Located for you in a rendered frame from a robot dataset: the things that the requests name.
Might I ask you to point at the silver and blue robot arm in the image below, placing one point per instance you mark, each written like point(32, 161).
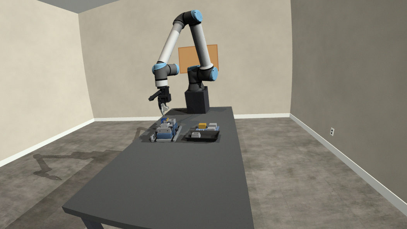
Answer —
point(196, 74)

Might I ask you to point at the yellow brass block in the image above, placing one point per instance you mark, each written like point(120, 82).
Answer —
point(202, 126)

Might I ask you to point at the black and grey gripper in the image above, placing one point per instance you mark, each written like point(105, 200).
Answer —
point(163, 98)

